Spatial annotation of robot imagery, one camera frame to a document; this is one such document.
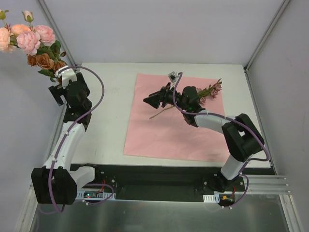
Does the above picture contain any mauve rose stem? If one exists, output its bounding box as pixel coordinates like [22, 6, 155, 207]
[150, 79, 222, 119]

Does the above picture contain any pink wrapping paper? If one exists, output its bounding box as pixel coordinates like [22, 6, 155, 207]
[124, 73, 229, 162]

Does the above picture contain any orange brown rose stem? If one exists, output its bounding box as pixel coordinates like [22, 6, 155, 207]
[27, 53, 67, 83]

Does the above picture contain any light pink rose stem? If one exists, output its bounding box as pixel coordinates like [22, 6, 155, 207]
[49, 40, 67, 63]

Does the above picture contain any pink carnation stem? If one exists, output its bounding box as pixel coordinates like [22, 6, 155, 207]
[16, 25, 56, 56]

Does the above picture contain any peach rose stem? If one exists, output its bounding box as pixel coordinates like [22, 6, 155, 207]
[0, 10, 31, 53]

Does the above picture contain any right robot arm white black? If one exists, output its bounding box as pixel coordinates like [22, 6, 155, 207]
[143, 83, 265, 192]

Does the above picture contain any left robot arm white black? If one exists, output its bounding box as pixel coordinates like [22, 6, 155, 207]
[31, 72, 102, 205]

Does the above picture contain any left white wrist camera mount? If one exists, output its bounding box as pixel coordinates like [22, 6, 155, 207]
[55, 68, 77, 89]

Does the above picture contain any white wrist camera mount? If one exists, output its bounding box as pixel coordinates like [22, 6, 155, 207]
[55, 68, 77, 89]
[168, 72, 183, 89]

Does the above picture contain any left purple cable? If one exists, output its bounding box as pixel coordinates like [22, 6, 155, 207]
[37, 65, 114, 215]

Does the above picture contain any purple cable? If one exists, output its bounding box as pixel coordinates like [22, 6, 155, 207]
[37, 65, 114, 215]
[173, 72, 270, 211]

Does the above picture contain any left aluminium corner post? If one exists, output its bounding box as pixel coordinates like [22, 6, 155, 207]
[36, 0, 78, 65]

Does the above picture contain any aluminium corner post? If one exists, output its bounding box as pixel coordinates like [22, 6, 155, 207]
[243, 0, 292, 73]
[36, 0, 78, 65]

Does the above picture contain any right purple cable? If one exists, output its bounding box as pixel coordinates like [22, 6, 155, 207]
[173, 72, 270, 211]

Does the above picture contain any right aluminium corner post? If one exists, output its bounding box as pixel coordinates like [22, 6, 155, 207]
[243, 0, 292, 73]

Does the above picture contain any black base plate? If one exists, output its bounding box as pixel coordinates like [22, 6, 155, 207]
[70, 162, 277, 203]

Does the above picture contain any left white cable duct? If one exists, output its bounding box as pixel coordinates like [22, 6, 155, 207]
[75, 190, 116, 201]

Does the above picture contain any white cable duct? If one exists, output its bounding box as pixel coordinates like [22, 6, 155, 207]
[75, 190, 116, 201]
[203, 193, 220, 203]

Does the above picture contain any right white cable duct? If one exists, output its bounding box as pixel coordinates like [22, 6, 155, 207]
[203, 193, 220, 203]

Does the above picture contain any aluminium front rail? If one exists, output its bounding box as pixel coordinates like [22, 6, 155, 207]
[30, 174, 290, 194]

